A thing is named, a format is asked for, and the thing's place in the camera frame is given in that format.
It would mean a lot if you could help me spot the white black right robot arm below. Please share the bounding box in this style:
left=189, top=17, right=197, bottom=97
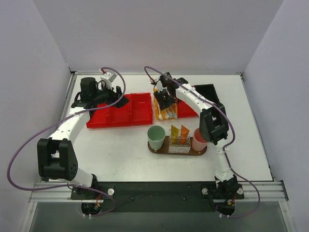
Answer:
left=152, top=73, right=239, bottom=196

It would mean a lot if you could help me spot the yellow toothpaste tube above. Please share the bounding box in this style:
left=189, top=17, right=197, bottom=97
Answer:
left=171, top=125, right=180, bottom=144

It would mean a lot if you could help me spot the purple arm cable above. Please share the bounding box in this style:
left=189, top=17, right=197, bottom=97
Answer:
left=6, top=66, right=126, bottom=218
left=144, top=66, right=261, bottom=219

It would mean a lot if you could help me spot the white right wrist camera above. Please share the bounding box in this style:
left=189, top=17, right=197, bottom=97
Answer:
left=154, top=77, right=167, bottom=93

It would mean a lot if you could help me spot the clear textured glass holder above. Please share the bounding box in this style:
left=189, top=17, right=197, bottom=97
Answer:
left=168, top=129, right=191, bottom=154

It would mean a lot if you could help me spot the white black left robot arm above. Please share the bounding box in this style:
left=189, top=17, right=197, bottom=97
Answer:
left=37, top=72, right=129, bottom=188

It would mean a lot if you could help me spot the red toothpaste bin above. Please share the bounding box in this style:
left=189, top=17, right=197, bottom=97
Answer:
left=177, top=101, right=197, bottom=118

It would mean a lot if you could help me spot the black bin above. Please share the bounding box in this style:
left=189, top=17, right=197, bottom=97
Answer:
left=194, top=84, right=220, bottom=104

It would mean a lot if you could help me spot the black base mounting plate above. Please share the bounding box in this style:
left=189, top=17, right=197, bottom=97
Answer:
left=70, top=181, right=244, bottom=213

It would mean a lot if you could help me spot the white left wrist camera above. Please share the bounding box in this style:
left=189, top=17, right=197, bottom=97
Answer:
left=98, top=70, right=116, bottom=90

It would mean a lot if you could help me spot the orange toothpaste tube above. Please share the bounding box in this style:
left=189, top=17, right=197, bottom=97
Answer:
left=180, top=125, right=190, bottom=145

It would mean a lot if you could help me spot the pink cup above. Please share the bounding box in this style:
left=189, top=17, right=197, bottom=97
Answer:
left=192, top=128, right=208, bottom=152

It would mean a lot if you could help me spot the green cup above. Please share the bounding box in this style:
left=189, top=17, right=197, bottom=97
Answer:
left=147, top=125, right=166, bottom=150

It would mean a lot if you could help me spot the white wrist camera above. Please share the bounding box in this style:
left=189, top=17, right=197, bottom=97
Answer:
left=98, top=70, right=116, bottom=90
left=154, top=77, right=167, bottom=93

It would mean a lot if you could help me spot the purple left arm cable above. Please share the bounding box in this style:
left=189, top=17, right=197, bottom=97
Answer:
left=6, top=66, right=126, bottom=218

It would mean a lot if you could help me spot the yellow bin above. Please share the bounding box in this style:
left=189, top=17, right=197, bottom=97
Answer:
left=154, top=97, right=178, bottom=121

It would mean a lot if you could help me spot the white toothbrush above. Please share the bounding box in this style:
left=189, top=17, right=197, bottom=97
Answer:
left=158, top=108, right=163, bottom=120
left=164, top=109, right=169, bottom=119

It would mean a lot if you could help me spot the brown oval wooden tray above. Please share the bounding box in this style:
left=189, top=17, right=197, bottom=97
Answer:
left=148, top=136, right=208, bottom=156

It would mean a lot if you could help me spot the aluminium table frame rail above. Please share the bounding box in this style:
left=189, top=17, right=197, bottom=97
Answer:
left=19, top=71, right=289, bottom=232

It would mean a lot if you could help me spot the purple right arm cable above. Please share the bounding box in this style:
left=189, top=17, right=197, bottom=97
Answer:
left=144, top=66, right=261, bottom=219

